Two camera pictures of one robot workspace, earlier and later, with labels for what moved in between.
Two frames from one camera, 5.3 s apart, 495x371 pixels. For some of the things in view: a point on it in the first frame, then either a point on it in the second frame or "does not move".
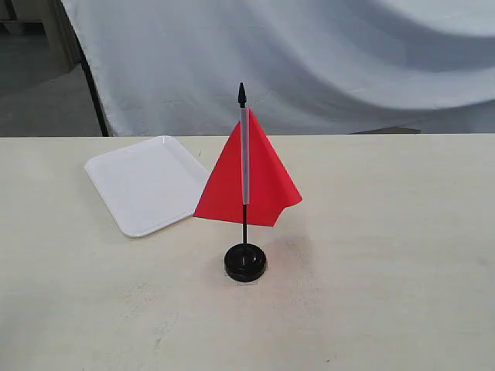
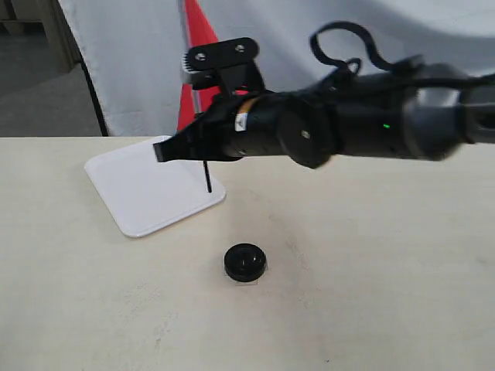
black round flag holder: [245, 262] does not move
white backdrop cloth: [175, 67] does not move
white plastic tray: [150, 185] does not move
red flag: [253, 183] to [199, 33]
